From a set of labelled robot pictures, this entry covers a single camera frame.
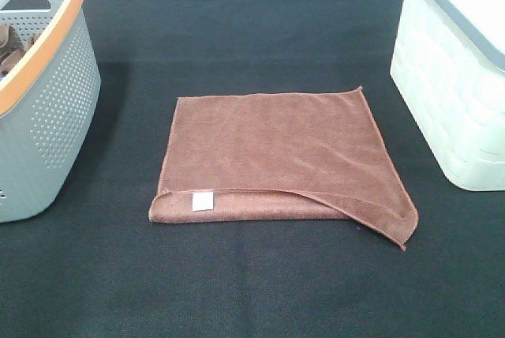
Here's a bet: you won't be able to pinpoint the brown microfibre towel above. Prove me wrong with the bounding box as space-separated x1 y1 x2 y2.
148 88 418 246

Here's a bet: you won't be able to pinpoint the black fabric table cloth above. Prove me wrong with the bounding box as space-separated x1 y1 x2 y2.
1 0 504 337

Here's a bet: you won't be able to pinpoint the grey perforated laundry basket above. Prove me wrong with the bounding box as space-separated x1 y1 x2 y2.
1 0 101 223

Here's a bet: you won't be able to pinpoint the white plastic storage bin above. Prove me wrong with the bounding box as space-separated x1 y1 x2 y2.
391 0 504 191

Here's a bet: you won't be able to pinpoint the brown towels inside basket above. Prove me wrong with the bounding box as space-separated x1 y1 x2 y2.
1 24 39 79

